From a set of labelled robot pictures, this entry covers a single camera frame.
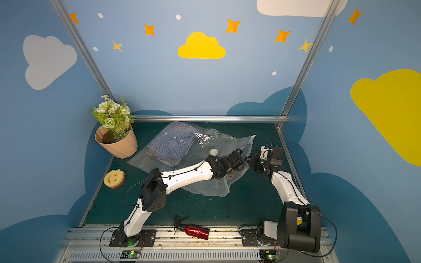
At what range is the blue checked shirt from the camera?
3.30 feet

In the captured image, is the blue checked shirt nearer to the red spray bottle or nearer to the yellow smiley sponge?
the yellow smiley sponge

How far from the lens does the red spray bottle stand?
2.44ft

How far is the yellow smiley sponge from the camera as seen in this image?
2.95 feet
